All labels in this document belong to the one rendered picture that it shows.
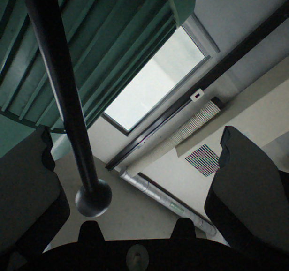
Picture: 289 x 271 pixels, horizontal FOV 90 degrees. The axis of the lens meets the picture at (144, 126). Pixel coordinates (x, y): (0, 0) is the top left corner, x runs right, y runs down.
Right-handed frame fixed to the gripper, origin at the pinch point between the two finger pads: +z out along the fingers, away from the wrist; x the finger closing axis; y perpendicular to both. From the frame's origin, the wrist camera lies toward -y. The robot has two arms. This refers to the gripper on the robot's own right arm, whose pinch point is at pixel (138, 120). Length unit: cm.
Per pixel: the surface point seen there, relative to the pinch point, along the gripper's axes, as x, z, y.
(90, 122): -7.8, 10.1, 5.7
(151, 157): 15, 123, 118
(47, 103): -10.0, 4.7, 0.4
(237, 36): 91, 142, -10
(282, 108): 132, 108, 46
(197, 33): 54, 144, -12
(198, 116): 63, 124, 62
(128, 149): -14, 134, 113
